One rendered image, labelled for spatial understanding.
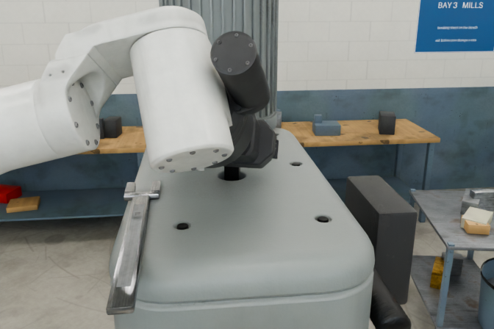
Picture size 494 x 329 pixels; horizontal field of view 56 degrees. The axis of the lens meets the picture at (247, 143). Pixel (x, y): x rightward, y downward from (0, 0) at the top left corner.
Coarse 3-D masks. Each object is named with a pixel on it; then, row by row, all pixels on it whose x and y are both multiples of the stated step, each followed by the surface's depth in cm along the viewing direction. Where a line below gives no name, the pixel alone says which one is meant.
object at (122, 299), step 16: (128, 192) 53; (144, 192) 53; (144, 208) 49; (128, 224) 46; (144, 224) 46; (128, 240) 42; (144, 240) 43; (128, 256) 40; (128, 272) 37; (112, 288) 35; (128, 288) 35; (112, 304) 34; (128, 304) 34
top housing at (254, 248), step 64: (192, 192) 55; (256, 192) 55; (320, 192) 55; (192, 256) 41; (256, 256) 41; (320, 256) 42; (128, 320) 42; (192, 320) 40; (256, 320) 41; (320, 320) 42
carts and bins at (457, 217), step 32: (416, 192) 323; (448, 192) 323; (480, 192) 289; (448, 224) 277; (480, 224) 265; (416, 256) 341; (448, 256) 254; (448, 288) 303; (480, 288) 271; (448, 320) 273; (480, 320) 269
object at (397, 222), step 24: (360, 192) 97; (384, 192) 96; (360, 216) 97; (384, 216) 88; (408, 216) 88; (384, 240) 89; (408, 240) 90; (384, 264) 91; (408, 264) 91; (408, 288) 93
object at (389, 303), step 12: (384, 288) 51; (372, 300) 50; (384, 300) 49; (396, 300) 50; (372, 312) 49; (384, 312) 47; (396, 312) 47; (384, 324) 46; (396, 324) 46; (408, 324) 47
